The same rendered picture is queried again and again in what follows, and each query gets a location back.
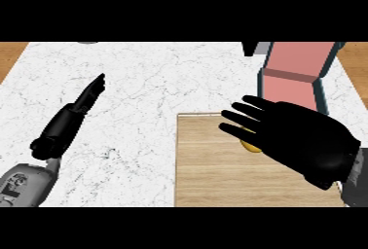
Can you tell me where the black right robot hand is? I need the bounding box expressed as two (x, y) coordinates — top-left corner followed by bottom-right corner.
(217, 94), (362, 192)

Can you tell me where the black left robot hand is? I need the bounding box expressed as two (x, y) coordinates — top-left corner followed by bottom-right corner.
(28, 73), (106, 161)

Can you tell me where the yellow lemon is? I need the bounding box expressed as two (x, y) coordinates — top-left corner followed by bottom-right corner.
(238, 126), (264, 154)

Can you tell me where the pale wooden tray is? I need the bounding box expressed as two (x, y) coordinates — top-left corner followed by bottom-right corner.
(174, 112), (347, 208)

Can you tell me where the pink box with teal edges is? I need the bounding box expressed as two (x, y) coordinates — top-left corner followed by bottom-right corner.
(256, 42), (347, 116)

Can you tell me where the dark grey object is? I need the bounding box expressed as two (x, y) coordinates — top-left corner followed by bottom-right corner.
(239, 42), (273, 58)

